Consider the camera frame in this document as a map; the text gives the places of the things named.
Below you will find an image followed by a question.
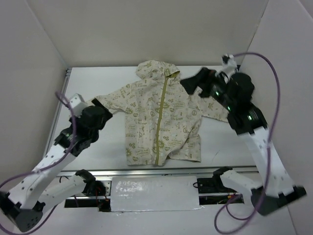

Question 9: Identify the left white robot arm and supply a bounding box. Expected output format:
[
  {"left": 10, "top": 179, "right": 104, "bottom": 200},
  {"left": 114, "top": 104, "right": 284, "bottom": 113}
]
[{"left": 0, "top": 96, "right": 112, "bottom": 235}]

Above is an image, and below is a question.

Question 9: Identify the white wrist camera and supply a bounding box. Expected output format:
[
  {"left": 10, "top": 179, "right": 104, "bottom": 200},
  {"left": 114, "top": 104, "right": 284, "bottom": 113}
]
[
  {"left": 215, "top": 54, "right": 238, "bottom": 77},
  {"left": 69, "top": 93, "right": 87, "bottom": 117}
]

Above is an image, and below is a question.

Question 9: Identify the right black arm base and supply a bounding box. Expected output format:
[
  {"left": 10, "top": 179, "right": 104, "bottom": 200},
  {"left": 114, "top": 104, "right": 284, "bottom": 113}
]
[{"left": 193, "top": 166, "right": 236, "bottom": 194}]

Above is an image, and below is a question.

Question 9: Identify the cream jacket with green print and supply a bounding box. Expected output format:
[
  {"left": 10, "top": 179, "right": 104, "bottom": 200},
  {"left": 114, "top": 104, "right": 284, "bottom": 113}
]
[{"left": 97, "top": 60, "right": 228, "bottom": 166}]

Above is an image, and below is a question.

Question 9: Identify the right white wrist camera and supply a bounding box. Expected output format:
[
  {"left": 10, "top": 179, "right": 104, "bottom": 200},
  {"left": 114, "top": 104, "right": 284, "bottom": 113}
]
[{"left": 215, "top": 54, "right": 238, "bottom": 77}]

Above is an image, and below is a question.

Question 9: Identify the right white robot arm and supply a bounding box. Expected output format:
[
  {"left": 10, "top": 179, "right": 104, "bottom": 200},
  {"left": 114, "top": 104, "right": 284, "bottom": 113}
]
[{"left": 180, "top": 67, "right": 306, "bottom": 216}]

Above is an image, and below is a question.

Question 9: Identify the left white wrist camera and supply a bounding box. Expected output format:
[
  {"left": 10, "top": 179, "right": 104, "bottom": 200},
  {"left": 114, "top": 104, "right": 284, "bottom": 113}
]
[{"left": 69, "top": 93, "right": 87, "bottom": 117}]

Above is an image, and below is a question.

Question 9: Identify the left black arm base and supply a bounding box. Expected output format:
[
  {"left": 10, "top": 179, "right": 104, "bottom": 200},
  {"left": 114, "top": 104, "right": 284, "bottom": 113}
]
[{"left": 75, "top": 169, "right": 107, "bottom": 197}]

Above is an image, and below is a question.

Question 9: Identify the aluminium front rail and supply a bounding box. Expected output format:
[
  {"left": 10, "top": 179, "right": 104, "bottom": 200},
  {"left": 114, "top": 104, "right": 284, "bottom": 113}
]
[{"left": 57, "top": 166, "right": 258, "bottom": 177}]

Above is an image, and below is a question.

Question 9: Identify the silver foil covered panel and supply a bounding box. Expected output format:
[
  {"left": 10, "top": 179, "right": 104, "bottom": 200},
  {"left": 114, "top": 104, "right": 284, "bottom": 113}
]
[{"left": 111, "top": 176, "right": 200, "bottom": 212}]

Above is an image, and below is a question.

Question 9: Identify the left aluminium frame rail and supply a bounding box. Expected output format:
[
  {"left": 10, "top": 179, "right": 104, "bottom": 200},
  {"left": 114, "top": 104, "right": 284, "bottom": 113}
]
[{"left": 43, "top": 68, "right": 72, "bottom": 157}]

